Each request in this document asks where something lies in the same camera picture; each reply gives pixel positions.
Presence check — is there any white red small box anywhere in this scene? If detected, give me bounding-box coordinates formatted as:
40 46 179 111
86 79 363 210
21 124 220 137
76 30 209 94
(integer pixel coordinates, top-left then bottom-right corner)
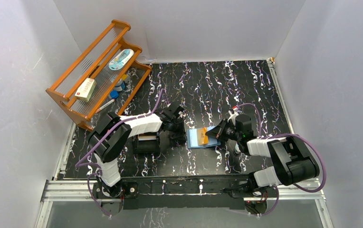
75 78 96 102

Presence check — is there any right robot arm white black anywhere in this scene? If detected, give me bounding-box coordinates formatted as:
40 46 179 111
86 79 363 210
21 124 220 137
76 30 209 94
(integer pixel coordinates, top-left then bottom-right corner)
205 114 325 197

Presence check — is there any white plastic clip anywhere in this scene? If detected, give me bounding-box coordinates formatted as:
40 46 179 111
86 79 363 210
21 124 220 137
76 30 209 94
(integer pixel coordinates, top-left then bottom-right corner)
234 144 241 154

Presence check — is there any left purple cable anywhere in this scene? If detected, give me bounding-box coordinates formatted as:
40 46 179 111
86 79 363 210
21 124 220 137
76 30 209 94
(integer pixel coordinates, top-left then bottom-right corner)
75 88 166 218

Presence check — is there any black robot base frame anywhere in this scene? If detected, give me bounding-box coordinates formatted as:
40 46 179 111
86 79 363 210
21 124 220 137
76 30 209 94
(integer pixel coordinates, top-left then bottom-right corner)
41 173 325 218

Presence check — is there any light blue oval case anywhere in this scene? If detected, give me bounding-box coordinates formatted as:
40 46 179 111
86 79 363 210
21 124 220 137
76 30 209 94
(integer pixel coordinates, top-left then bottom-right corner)
108 49 134 71

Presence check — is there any white card stack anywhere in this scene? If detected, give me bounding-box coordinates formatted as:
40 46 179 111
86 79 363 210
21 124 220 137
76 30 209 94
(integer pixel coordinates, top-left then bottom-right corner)
138 133 157 141

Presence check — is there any purple cable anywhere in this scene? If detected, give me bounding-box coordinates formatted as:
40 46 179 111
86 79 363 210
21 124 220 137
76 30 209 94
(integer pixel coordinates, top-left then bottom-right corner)
236 103 327 218
75 88 166 218

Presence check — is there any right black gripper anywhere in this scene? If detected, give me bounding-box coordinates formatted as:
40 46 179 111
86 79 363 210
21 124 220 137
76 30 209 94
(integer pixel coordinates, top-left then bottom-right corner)
206 118 241 142

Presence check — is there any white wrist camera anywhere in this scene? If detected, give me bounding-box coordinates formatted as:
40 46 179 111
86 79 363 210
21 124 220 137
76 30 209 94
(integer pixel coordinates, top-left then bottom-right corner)
228 106 238 125
179 110 186 120

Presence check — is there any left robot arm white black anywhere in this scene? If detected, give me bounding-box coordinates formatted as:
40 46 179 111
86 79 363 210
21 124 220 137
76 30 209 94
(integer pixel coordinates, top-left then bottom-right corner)
87 104 187 198

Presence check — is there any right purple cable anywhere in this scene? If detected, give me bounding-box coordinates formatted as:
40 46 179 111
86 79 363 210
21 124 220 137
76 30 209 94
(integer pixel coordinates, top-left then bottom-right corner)
236 103 327 218

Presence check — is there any blue small object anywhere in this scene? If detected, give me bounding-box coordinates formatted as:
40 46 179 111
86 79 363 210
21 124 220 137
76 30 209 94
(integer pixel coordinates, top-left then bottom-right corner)
108 79 125 99

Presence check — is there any orange wooden shelf rack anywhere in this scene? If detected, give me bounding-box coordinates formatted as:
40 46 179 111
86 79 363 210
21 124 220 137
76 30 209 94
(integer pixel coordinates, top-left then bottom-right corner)
46 19 152 131

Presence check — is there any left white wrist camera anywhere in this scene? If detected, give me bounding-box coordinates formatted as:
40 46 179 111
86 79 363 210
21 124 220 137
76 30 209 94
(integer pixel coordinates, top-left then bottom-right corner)
179 110 186 120

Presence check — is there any blue card holder wallet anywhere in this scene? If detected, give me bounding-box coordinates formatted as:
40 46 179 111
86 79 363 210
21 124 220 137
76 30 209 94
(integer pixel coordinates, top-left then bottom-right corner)
186 126 221 149

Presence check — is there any grey pen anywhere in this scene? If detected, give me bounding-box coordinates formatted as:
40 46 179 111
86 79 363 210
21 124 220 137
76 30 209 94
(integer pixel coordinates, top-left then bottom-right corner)
96 99 115 113

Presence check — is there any black plastic card box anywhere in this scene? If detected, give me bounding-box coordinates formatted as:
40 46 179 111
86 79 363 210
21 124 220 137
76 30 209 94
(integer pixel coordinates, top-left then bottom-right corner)
132 133 160 154

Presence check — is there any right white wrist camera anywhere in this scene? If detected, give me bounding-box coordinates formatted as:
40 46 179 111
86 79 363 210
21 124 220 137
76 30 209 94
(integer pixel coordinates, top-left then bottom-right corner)
228 106 238 125

